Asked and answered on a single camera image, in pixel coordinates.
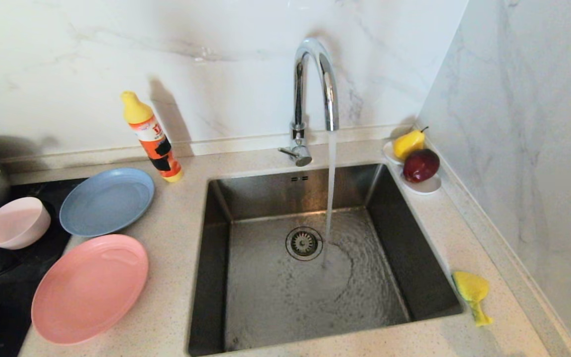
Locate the orange dish soap bottle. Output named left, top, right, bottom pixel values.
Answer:
left=120, top=91, right=184, bottom=183

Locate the yellow pear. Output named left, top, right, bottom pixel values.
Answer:
left=393, top=126, right=430, bottom=160

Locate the pink bowl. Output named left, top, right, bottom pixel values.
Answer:
left=0, top=197, right=52, bottom=250

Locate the red apple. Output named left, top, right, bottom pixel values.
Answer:
left=403, top=149, right=441, bottom=183

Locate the black induction cooktop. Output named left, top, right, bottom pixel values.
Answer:
left=0, top=178, right=88, bottom=357

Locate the pink plate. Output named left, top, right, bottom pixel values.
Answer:
left=31, top=234, right=149, bottom=345

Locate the white fruit dish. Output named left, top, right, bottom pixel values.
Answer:
left=383, top=140, right=442, bottom=195

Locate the chrome gooseneck faucet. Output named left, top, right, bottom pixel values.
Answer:
left=279, top=38, right=340, bottom=167

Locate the stainless steel sink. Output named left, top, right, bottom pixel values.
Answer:
left=188, top=163, right=466, bottom=357

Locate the blue grey plate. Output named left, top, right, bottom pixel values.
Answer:
left=59, top=168, right=156, bottom=237

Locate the yellow green sponge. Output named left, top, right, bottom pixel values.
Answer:
left=452, top=271, right=493, bottom=327

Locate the metal sink drain strainer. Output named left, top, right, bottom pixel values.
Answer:
left=285, top=227, right=324, bottom=261

